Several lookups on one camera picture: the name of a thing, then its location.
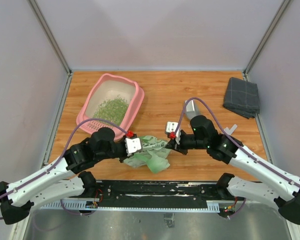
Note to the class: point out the folded dark grey cloth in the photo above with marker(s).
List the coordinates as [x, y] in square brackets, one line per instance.
[242, 98]

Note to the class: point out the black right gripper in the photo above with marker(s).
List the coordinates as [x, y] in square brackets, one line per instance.
[179, 147]

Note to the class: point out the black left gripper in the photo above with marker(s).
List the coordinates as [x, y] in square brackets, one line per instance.
[121, 159]

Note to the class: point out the green cat litter bag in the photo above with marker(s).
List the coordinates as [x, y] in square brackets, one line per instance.
[154, 155]

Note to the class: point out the green cat litter pellets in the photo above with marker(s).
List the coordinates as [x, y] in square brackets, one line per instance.
[112, 110]

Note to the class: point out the grey slotted cable duct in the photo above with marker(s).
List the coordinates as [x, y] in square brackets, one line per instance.
[133, 205]

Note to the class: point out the pink litter box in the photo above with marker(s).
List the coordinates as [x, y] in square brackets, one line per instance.
[108, 87]

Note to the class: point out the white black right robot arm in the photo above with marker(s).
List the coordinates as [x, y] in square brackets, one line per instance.
[276, 188]

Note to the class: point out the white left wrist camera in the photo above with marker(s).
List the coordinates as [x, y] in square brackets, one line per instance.
[132, 143]

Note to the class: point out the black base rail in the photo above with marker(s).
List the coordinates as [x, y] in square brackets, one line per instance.
[156, 191]

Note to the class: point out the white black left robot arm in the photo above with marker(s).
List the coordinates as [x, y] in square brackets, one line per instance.
[63, 177]

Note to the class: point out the grey metal scoop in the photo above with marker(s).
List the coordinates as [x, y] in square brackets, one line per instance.
[191, 110]

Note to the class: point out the white plastic bag clip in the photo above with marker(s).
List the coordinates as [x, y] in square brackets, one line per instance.
[230, 130]

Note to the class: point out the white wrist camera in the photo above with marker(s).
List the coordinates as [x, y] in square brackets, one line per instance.
[173, 132]
[132, 143]

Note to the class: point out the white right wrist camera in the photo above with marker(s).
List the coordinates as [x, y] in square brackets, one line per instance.
[173, 132]

